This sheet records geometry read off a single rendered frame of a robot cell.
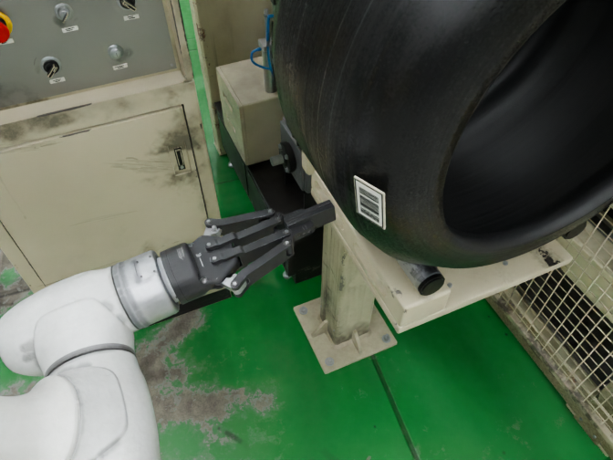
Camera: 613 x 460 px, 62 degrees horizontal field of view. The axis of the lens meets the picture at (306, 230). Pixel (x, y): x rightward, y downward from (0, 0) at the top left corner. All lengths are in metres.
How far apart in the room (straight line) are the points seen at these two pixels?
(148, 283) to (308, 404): 1.08
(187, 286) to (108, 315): 0.10
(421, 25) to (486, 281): 0.59
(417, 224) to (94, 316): 0.39
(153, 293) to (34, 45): 0.67
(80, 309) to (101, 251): 0.84
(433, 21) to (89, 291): 0.48
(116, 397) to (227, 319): 1.24
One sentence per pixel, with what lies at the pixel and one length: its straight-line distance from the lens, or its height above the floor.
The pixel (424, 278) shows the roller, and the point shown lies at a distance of 0.78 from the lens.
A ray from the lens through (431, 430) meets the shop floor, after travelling 1.67.
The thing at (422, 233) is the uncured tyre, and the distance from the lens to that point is 0.61.
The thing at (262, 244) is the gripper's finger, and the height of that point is 1.02.
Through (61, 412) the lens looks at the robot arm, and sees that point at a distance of 0.57.
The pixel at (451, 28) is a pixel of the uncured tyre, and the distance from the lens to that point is 0.46.
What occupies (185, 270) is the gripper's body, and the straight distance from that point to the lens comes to 0.65.
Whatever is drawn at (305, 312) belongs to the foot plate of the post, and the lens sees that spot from 1.78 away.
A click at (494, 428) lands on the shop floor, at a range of 1.73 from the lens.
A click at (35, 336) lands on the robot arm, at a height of 1.02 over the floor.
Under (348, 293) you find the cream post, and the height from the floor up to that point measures 0.32.
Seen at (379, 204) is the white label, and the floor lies 1.16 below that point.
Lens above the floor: 1.54
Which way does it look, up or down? 50 degrees down
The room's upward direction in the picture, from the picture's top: straight up
